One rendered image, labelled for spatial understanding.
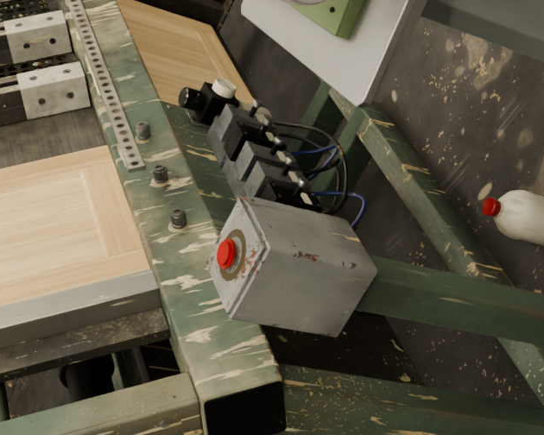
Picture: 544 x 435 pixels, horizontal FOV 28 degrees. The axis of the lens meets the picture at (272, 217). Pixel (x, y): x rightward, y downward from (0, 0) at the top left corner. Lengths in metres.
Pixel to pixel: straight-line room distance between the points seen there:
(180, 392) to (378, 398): 0.30
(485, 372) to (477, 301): 0.81
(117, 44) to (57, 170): 0.40
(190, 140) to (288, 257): 0.66
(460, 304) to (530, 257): 0.78
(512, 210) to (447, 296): 0.63
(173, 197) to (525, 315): 0.60
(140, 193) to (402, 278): 0.53
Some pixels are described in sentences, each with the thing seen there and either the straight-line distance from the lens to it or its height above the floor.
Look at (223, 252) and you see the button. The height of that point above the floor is 0.94.
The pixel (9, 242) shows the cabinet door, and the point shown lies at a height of 1.07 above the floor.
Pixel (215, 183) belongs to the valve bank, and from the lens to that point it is 1.85.
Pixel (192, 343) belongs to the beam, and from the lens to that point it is 1.54.
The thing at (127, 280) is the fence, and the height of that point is 0.94.
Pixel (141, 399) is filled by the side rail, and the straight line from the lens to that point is 1.48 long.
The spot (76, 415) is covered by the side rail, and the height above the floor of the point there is 1.04.
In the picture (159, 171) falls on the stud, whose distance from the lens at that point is 1.82.
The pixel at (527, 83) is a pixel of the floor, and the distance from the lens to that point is 2.46.
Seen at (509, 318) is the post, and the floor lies 0.48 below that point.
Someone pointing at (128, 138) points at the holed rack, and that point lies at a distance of 1.95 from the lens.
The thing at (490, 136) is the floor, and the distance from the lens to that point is 2.50.
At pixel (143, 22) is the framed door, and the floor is 0.51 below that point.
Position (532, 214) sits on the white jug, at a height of 0.13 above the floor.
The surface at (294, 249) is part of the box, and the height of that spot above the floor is 0.89.
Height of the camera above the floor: 1.57
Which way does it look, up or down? 29 degrees down
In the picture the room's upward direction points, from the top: 77 degrees counter-clockwise
